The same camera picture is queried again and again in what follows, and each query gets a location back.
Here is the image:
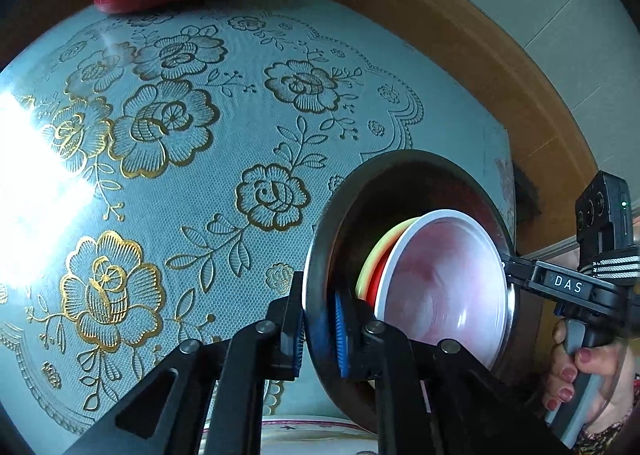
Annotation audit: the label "yellow plastic bowl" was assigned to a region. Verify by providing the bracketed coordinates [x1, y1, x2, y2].
[355, 218, 418, 307]

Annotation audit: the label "red plastic bowl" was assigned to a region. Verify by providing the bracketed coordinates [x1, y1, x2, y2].
[371, 209, 515, 369]

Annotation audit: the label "large purple floral plate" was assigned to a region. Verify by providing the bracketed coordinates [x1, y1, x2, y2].
[199, 415, 381, 455]

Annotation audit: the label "stainless steel bowl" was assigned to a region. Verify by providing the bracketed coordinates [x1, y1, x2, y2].
[303, 150, 515, 432]

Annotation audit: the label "right hand painted nails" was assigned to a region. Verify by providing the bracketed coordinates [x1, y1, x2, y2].
[542, 321, 636, 446]

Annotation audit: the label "floral plastic tablecloth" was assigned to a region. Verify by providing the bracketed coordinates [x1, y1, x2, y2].
[1, 0, 515, 454]

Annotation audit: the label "black camera module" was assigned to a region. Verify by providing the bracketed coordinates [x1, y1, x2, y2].
[575, 171, 639, 286]

